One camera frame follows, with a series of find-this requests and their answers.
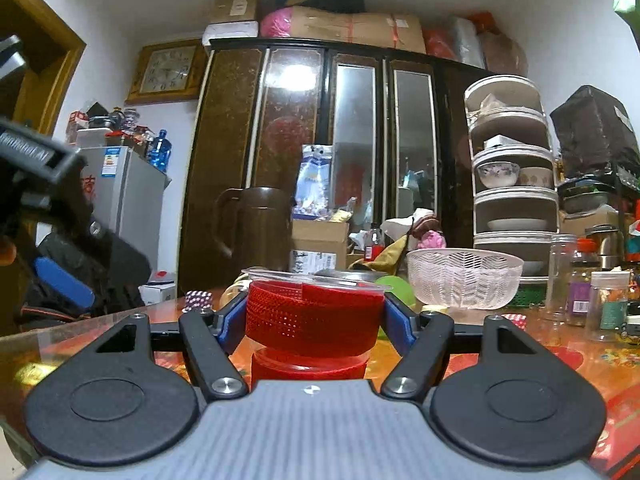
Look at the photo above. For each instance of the beige patterned bowl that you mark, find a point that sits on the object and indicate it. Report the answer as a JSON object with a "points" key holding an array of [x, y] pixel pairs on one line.
{"points": [[537, 177]]}

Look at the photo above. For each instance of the tall clear plastic jar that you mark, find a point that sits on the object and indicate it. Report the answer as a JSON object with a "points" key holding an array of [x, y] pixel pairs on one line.
{"points": [[559, 280]]}

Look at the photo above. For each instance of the red bag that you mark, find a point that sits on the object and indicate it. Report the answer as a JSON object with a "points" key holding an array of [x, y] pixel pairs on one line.
{"points": [[440, 42]]}

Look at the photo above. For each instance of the clear cup with red bands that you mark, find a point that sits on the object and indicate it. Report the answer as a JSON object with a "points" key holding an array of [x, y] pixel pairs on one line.
{"points": [[312, 320]]}

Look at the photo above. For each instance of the silver refrigerator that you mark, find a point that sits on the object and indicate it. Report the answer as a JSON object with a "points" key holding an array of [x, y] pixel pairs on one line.
{"points": [[130, 200]]}

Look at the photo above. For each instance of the small white box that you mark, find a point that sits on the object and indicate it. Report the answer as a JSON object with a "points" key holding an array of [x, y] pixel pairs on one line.
{"points": [[159, 290]]}

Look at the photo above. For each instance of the white shallow dish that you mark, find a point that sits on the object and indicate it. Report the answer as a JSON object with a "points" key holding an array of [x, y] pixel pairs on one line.
{"points": [[517, 225]]}

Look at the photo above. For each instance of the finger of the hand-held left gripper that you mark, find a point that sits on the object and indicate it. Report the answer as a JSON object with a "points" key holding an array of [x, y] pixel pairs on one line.
{"points": [[65, 280], [107, 240]]}

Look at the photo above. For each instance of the floral ceramic bowl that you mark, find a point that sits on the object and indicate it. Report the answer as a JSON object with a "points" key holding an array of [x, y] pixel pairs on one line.
{"points": [[497, 175]]}

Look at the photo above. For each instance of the dark brown wardrobe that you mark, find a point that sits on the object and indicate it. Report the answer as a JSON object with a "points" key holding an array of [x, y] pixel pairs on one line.
{"points": [[280, 125]]}

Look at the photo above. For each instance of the white plastic mesh basket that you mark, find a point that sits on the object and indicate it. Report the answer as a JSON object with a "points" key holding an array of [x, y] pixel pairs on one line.
{"points": [[465, 280]]}

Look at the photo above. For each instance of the clear jar with orange lid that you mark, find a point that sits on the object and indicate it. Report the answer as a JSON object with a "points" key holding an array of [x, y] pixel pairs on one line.
{"points": [[582, 285]]}

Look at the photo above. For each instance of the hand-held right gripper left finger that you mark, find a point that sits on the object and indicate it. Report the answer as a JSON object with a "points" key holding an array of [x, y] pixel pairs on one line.
{"points": [[233, 329]]}

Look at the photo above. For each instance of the pink cloth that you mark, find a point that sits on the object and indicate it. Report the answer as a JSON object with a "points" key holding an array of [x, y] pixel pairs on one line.
{"points": [[432, 241]]}

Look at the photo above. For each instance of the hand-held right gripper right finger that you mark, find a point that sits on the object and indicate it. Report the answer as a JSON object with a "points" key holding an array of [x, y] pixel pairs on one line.
{"points": [[398, 329]]}

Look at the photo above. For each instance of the green plastic basket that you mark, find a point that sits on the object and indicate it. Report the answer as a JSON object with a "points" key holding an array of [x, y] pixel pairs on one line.
{"points": [[530, 296]]}

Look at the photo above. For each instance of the wooden square wall clock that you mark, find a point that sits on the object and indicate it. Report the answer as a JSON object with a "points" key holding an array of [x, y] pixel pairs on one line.
{"points": [[166, 71]]}

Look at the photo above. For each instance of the flat white box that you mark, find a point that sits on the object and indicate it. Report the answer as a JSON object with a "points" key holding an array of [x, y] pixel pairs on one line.
{"points": [[230, 32]]}

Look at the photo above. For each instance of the brown plastic pitcher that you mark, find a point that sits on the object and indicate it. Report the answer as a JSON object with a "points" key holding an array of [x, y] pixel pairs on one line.
{"points": [[260, 230]]}

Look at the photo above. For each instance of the blue water bottle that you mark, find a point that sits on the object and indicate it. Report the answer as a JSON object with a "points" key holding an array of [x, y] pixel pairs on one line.
{"points": [[160, 152]]}

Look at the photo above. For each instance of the steel bowl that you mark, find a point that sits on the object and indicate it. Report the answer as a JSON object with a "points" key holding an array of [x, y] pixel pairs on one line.
{"points": [[345, 275]]}

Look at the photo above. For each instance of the wooden door frame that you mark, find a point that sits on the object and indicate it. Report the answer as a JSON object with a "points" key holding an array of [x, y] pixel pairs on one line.
{"points": [[55, 60]]}

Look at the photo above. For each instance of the clear jar with white lid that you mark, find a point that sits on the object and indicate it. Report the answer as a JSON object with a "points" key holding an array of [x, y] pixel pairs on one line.
{"points": [[606, 310]]}

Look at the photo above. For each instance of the open cardboard box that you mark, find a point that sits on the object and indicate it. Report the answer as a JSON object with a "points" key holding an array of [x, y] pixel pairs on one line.
{"points": [[320, 242]]}

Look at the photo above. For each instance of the long cardboard box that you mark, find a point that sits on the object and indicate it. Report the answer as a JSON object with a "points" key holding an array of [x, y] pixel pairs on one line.
{"points": [[360, 27]]}

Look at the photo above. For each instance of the green ball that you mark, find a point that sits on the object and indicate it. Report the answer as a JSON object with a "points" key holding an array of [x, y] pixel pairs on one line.
{"points": [[397, 290]]}

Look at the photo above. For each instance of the red white checkered packet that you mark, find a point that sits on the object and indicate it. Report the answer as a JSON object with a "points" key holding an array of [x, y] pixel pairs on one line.
{"points": [[515, 321], [199, 301]]}

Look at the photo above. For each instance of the pink bag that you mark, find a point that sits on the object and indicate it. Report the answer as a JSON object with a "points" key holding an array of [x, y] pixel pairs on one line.
{"points": [[276, 24]]}

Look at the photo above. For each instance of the brown bundle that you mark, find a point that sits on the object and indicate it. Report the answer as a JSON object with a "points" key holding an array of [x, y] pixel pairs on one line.
{"points": [[505, 55]]}

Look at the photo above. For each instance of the small cardboard box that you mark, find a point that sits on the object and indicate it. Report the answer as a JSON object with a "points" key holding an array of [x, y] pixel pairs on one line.
{"points": [[235, 7]]}

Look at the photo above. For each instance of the blue white snack packet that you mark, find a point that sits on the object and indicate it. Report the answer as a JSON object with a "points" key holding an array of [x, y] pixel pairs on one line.
{"points": [[314, 180]]}

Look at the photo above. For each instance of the red carton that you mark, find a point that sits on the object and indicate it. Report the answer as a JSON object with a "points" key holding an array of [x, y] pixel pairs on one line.
{"points": [[76, 127]]}

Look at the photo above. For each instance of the white tiered dish rack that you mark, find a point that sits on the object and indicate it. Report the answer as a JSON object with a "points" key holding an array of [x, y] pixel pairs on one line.
{"points": [[515, 205]]}

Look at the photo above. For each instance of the small red bottle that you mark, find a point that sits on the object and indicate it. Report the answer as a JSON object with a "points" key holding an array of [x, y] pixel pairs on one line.
{"points": [[372, 245]]}

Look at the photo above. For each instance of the silvery plastic bag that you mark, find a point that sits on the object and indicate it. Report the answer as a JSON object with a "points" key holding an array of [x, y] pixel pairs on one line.
{"points": [[467, 40]]}

